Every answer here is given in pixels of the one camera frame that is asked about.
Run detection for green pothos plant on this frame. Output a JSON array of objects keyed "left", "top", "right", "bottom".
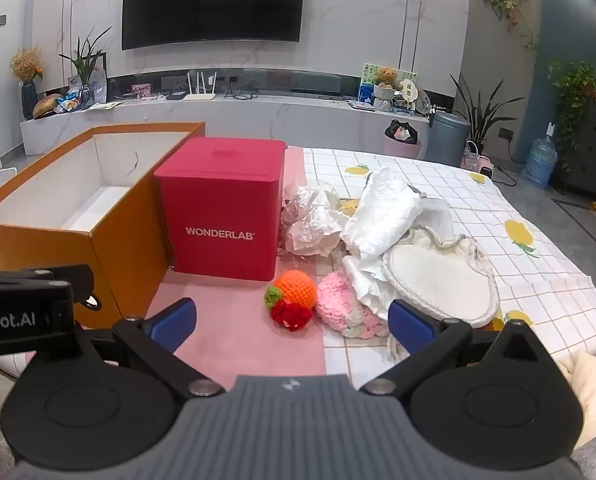
[{"left": 548, "top": 59, "right": 596, "bottom": 161}]

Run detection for white marble tv cabinet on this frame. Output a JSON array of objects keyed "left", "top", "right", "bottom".
[{"left": 20, "top": 92, "right": 434, "bottom": 171}]

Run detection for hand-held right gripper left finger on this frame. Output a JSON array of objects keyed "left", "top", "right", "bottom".
[{"left": 73, "top": 297, "right": 226, "bottom": 402}]

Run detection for blue water bottle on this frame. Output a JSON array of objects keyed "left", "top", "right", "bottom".
[{"left": 522, "top": 122, "right": 559, "bottom": 190}]

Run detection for hanging vine plant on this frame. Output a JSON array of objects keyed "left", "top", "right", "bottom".
[{"left": 480, "top": 0, "right": 539, "bottom": 56}]

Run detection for black cables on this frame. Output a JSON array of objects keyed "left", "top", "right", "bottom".
[{"left": 225, "top": 82, "right": 259, "bottom": 100}]

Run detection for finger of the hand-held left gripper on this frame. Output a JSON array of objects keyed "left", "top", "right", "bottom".
[{"left": 0, "top": 265, "right": 95, "bottom": 306}]

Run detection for cream round cloth pad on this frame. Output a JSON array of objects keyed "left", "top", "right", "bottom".
[{"left": 383, "top": 242, "right": 501, "bottom": 328}]

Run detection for lemon print checked tablecloth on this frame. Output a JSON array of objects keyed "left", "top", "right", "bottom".
[{"left": 303, "top": 147, "right": 596, "bottom": 376}]

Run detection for green plant in glass vase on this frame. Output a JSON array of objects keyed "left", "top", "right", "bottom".
[{"left": 58, "top": 27, "right": 113, "bottom": 106}]

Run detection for white crumpled cloth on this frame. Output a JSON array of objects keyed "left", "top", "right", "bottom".
[{"left": 343, "top": 255, "right": 395, "bottom": 317}]

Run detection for orange cardboard box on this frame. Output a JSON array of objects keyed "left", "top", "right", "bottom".
[{"left": 0, "top": 121, "right": 206, "bottom": 328}]

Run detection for black television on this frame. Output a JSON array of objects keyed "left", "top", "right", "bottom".
[{"left": 122, "top": 0, "right": 308, "bottom": 51}]

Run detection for dark cabinet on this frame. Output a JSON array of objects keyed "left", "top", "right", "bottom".
[{"left": 553, "top": 95, "right": 596, "bottom": 201}]

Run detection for dark vase with dried flowers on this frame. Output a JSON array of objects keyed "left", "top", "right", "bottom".
[{"left": 9, "top": 47, "right": 45, "bottom": 121}]

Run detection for pink table mat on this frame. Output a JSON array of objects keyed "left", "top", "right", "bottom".
[{"left": 143, "top": 146, "right": 329, "bottom": 391}]

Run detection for pink and white crocheted piece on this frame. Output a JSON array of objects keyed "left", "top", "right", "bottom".
[{"left": 317, "top": 271, "right": 389, "bottom": 338}]

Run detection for pink trash bin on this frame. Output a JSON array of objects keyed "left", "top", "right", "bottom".
[{"left": 383, "top": 120, "right": 423, "bottom": 159}]

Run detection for brown round ornament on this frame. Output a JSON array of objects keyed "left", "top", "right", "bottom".
[{"left": 33, "top": 94, "right": 64, "bottom": 120}]

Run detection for plastic-wrapped white bundle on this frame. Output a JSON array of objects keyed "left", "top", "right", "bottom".
[{"left": 280, "top": 182, "right": 349, "bottom": 258}]

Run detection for snake plant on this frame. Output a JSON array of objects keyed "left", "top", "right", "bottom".
[{"left": 450, "top": 74, "right": 519, "bottom": 156}]

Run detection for red box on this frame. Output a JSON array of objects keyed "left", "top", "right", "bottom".
[{"left": 153, "top": 136, "right": 286, "bottom": 282}]

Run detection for pink woven basket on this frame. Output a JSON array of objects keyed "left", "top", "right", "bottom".
[{"left": 460, "top": 141, "right": 481, "bottom": 171}]

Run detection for grey trash bin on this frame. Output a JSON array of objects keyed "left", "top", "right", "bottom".
[{"left": 428, "top": 111, "right": 471, "bottom": 167}]

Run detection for white ceramic pot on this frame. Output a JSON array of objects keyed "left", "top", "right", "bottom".
[{"left": 373, "top": 85, "right": 396, "bottom": 112}]

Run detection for white plastic bag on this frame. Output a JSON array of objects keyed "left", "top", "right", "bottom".
[{"left": 90, "top": 65, "right": 108, "bottom": 103}]

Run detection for white router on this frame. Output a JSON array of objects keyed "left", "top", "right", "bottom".
[{"left": 184, "top": 72, "right": 218, "bottom": 102}]

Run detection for red crocheted strawberry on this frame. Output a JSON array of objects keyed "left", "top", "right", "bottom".
[{"left": 264, "top": 286, "right": 312, "bottom": 332}]

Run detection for green printed poster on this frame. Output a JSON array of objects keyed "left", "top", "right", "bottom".
[{"left": 362, "top": 63, "right": 418, "bottom": 106}]

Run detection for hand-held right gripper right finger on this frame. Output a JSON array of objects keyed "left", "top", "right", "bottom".
[{"left": 360, "top": 299, "right": 551, "bottom": 401}]

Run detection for blue snack packet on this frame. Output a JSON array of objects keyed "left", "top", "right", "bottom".
[{"left": 55, "top": 92, "right": 84, "bottom": 112}]

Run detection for orange crocheted ball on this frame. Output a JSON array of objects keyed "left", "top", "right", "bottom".
[{"left": 273, "top": 270, "right": 319, "bottom": 307}]

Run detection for white shiny fabric bag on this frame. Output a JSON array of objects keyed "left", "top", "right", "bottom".
[{"left": 340, "top": 167, "right": 454, "bottom": 261}]

